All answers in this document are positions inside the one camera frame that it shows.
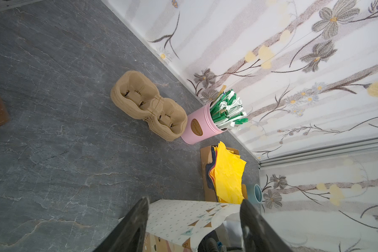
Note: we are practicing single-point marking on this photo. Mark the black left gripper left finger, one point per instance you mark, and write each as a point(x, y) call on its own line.
point(129, 234)

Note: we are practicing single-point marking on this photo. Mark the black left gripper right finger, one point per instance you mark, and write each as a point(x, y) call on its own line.
point(258, 236)

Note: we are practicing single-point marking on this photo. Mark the white paper gift bag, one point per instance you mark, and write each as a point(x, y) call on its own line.
point(180, 226)

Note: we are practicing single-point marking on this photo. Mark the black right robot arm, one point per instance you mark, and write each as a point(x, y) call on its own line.
point(211, 243)

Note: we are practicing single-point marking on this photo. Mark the teal ceramic cup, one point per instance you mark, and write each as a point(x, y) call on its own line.
point(254, 193)

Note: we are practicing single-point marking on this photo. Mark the pink straw holder cup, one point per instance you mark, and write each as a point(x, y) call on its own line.
point(200, 126)

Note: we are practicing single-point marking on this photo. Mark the stacked pulp cup carriers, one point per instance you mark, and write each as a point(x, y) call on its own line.
point(138, 97)

